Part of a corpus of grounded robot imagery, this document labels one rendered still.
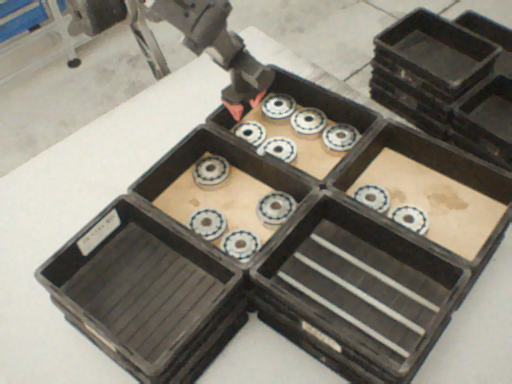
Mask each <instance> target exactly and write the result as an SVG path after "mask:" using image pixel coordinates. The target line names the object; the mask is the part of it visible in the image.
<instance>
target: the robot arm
mask: <svg viewBox="0 0 512 384"><path fill-rule="evenodd" d="M145 5H146V6H147V8H149V9H150V10H152V11H154V12H155V13H156V14H157V15H158V16H159V17H161V18H163V19H165V20H166V22H167V23H169V24H170V25H171V26H173V27H175V28H176V29H177V30H178V31H180V32H181V33H182V34H183V35H181V37H180V38H179V40H178V41H177V42H178V43H179V44H182V45H183V46H184V48H186V49H188V50H189V51H190V52H192V53H194V54H195V56H198V57H200V56H201V54H202V53H203V52H204V50H205V49H206V52H205V53H207V54H208V55H209V56H211V58H210V61H212V62H214V63H215V64H216V65H218V66H219V67H220V68H222V69H223V70H224V72H229V71H230V78H231V83H230V84H229V85H227V86H226V87H225V88H223V90H221V95H222V96H221V101H222V102H223V104H224V105H225V106H226V107H227V108H228V109H229V110H230V111H231V112H232V114H233V117H234V119H236V120H238V121H240V119H241V116H242V112H243V106H241V105H240V104H239V102H241V101H242V100H244V101H245V102H249V101H250V102H251V105H252V107H253V108H254V109H256V107H257V105H258V104H259V102H260V100H261V99H262V98H263V95H264V93H265V92H266V90H267V89H268V88H269V87H270V86H271V85H272V83H273V80H274V76H275V74H274V72H273V70H271V69H270V68H268V67H267V66H265V65H264V64H263V63H262V62H259V61H257V60H256V59H255V57H254V56H253V55H252V54H251V53H250V52H249V51H248V50H247V49H245V47H246V46H247V45H246V44H244V43H243V42H244V40H243V38H242V37H241V36H240V35H238V34H236V33H235V32H233V30H230V32H228V30H227V26H228V22H227V20H226V19H227V18H228V17H229V16H230V13H231V11H232V10H233V6H232V4H231V2H230V1H229V0H146V3H145ZM189 8H191V9H189ZM192 9H193V10H192ZM186 10H187V11H188V12H189V13H190V14H189V13H187V12H186ZM256 96H257V98H256V100H255V101H253V99H254V98H255V97H256ZM235 112H236V113H235Z"/></svg>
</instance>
